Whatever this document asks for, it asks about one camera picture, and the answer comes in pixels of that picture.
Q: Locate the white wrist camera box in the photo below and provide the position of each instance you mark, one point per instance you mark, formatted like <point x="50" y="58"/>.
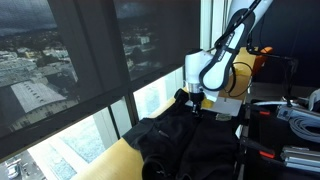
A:
<point x="211" y="96"/>

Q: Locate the grey metal box bar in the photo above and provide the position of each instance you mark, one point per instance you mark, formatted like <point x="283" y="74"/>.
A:
<point x="296" y="112"/>

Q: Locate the black perforated metal rail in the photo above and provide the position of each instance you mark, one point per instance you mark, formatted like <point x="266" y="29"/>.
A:
<point x="245" y="133"/>

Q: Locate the dark mesh roller shade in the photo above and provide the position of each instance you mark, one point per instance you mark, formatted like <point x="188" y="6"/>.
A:
<point x="33" y="50"/>
<point x="156" y="36"/>

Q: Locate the white plastic cutting board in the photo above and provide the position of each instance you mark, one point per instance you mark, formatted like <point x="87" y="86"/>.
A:
<point x="228" y="106"/>

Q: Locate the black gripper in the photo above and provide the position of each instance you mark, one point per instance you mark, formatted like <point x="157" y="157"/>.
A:
<point x="196" y="97"/>

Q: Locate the black zip vest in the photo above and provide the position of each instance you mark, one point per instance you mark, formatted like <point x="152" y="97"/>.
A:
<point x="186" y="143"/>

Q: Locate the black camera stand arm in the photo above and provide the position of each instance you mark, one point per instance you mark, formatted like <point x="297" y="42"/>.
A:
<point x="283" y="57"/>

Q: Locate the silver aluminium extrusion rails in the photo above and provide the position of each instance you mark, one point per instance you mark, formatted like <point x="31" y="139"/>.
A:
<point x="300" y="160"/>

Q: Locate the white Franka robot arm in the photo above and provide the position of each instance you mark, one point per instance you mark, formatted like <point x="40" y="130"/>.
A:
<point x="218" y="60"/>

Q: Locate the yellow small block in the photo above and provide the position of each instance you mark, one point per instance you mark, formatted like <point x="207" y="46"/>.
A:
<point x="207" y="104"/>

